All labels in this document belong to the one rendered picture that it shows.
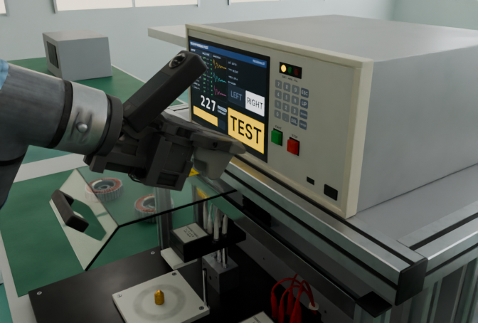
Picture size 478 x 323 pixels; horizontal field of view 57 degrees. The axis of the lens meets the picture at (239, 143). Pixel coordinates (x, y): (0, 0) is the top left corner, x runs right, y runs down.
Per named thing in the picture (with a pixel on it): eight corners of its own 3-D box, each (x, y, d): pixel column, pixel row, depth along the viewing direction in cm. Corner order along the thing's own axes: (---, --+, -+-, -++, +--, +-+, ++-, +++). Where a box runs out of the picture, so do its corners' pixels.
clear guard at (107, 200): (84, 272, 64) (79, 237, 61) (49, 203, 82) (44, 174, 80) (264, 209, 80) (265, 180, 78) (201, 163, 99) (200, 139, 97)
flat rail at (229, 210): (366, 331, 52) (369, 311, 51) (157, 157, 100) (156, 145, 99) (373, 327, 53) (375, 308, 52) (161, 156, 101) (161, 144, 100)
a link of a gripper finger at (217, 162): (232, 180, 63) (178, 169, 57) (247, 142, 62) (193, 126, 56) (244, 188, 60) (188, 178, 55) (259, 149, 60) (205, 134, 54)
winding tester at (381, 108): (345, 220, 56) (361, 61, 49) (189, 125, 90) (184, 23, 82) (503, 154, 76) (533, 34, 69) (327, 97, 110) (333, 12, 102)
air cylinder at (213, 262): (219, 294, 93) (218, 273, 91) (202, 275, 99) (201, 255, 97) (238, 286, 96) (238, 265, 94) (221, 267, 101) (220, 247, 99)
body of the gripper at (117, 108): (161, 171, 60) (75, 154, 53) (183, 112, 59) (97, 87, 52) (187, 193, 54) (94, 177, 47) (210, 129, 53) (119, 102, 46)
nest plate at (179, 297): (139, 346, 80) (138, 341, 80) (112, 299, 92) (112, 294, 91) (209, 314, 88) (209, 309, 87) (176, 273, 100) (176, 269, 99)
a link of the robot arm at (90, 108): (61, 74, 49) (81, 89, 43) (100, 86, 52) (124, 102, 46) (41, 136, 50) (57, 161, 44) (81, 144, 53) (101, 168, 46)
